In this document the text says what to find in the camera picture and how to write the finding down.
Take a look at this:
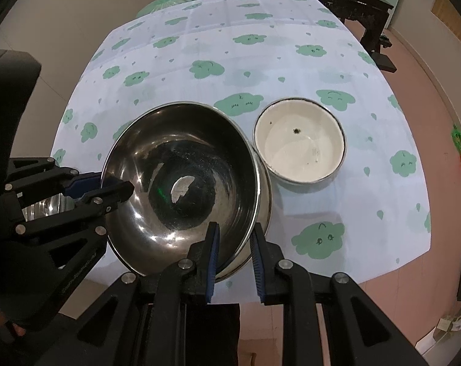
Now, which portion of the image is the green cloud printed tablecloth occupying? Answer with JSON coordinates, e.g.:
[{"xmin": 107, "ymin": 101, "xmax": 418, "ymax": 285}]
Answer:
[{"xmin": 49, "ymin": 0, "xmax": 432, "ymax": 306}]

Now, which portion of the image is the cream enamel bowl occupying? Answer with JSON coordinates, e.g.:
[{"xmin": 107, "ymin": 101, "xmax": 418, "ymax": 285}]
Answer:
[{"xmin": 252, "ymin": 98, "xmax": 348, "ymax": 193}]

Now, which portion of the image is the green plastic stool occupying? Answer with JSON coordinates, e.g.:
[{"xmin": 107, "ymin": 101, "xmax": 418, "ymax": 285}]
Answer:
[{"xmin": 136, "ymin": 0, "xmax": 205, "ymax": 19}]

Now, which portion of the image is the black low stand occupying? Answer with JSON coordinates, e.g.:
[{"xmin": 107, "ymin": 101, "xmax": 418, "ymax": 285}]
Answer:
[{"xmin": 369, "ymin": 35, "xmax": 399, "ymax": 74}]

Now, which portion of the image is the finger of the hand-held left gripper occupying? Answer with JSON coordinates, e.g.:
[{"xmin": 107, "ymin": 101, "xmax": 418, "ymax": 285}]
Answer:
[
  {"xmin": 3, "ymin": 156, "xmax": 103, "ymax": 203},
  {"xmin": 15, "ymin": 181, "xmax": 135, "ymax": 239}
]

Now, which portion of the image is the medium steel bowl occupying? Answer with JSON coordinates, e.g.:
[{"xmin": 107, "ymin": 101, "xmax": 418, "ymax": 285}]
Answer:
[{"xmin": 100, "ymin": 101, "xmax": 262, "ymax": 278}]

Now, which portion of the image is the dark wooden sideboard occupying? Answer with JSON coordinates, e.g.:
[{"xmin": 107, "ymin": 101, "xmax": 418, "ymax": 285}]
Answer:
[{"xmin": 228, "ymin": 0, "xmax": 395, "ymax": 52}]

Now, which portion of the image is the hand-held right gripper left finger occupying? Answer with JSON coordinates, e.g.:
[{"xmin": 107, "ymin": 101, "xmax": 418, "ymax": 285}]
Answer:
[{"xmin": 53, "ymin": 221, "xmax": 220, "ymax": 366}]

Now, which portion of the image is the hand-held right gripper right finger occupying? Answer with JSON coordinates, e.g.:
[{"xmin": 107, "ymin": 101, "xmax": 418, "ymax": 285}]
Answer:
[{"xmin": 250, "ymin": 224, "xmax": 429, "ymax": 366}]

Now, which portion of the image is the person's left hand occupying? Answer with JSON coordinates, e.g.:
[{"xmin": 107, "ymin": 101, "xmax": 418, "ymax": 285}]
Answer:
[{"xmin": 0, "ymin": 297, "xmax": 27, "ymax": 346}]

